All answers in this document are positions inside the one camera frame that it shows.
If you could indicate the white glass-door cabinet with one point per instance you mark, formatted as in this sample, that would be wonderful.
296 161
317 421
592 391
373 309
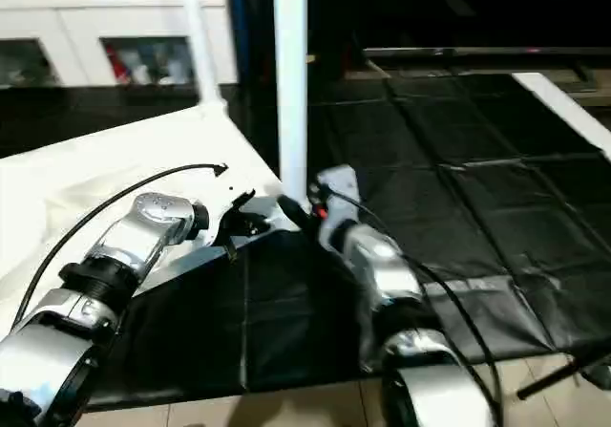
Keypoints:
86 16

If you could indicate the black metal rail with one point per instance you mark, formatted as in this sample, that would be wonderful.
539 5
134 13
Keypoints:
477 53

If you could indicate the red bottle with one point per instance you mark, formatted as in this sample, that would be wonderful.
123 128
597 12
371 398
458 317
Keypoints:
116 64

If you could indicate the black work mat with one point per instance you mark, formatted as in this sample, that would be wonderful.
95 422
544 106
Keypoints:
477 207

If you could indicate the white plastic table leg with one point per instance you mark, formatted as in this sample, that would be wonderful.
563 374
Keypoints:
291 74
199 31

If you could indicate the white plastic table top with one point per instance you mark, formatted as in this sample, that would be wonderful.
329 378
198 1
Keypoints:
105 169

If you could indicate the white edge strip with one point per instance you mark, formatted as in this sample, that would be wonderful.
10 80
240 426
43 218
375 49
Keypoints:
563 112

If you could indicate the black metal stand tube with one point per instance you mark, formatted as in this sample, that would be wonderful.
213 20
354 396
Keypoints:
568 374

